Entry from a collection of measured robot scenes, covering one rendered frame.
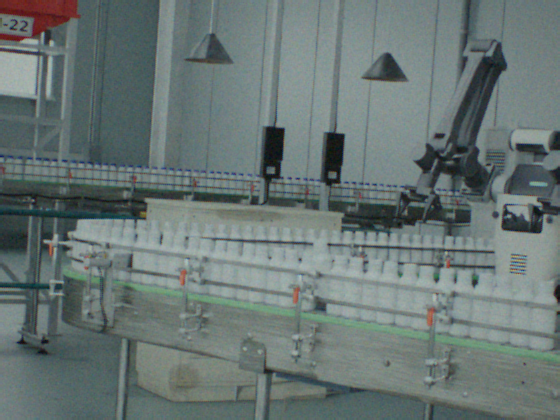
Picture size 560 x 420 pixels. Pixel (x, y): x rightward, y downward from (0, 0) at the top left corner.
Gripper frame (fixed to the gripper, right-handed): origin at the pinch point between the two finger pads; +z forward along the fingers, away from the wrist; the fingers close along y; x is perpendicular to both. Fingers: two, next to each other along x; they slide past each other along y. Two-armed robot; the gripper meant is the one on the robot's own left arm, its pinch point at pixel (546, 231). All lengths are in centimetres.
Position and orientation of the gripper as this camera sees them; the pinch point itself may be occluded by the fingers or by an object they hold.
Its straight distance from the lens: 365.2
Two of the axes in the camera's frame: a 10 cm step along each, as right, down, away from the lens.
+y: 7.6, 1.4, -6.4
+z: -3.9, 8.8, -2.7
